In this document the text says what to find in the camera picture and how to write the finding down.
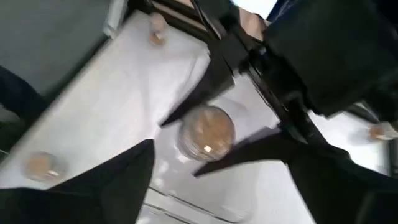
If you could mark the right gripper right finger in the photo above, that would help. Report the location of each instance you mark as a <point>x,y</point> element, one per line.
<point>348,193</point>

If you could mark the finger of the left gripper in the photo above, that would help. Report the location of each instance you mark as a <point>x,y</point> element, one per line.
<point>255,149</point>
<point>214,81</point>

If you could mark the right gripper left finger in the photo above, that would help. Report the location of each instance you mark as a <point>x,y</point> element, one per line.
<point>77,205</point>

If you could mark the silver metal bracket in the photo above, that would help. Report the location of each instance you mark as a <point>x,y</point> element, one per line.
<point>115,17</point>

